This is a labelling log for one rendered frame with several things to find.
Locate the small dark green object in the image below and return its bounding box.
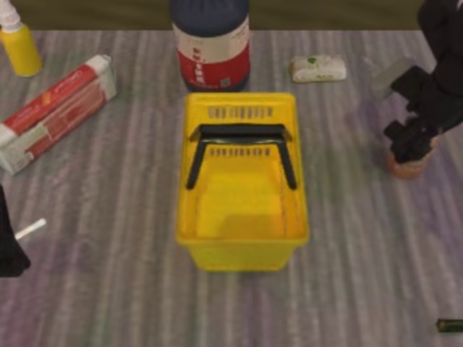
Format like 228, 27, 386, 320
435, 317, 463, 335

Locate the large dark bottle red label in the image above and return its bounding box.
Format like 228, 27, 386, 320
169, 0, 252, 93

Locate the red white toothpaste box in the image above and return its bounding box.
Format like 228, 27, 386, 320
0, 54, 119, 176

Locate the black basket handle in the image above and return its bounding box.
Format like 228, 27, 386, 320
184, 123, 298, 192

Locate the yellow spray bottle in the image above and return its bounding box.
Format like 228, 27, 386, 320
0, 0, 43, 77

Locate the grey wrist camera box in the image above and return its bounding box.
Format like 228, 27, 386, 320
371, 56, 432, 99

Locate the small white stick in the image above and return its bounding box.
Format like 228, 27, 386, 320
14, 218, 48, 241

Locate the yellow plastic shopping basket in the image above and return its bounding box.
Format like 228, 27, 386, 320
175, 92, 309, 273

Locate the small orange round object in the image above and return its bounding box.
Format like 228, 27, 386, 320
384, 136, 441, 180

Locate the white wet wipes pack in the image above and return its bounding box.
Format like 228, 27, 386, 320
289, 54, 347, 83

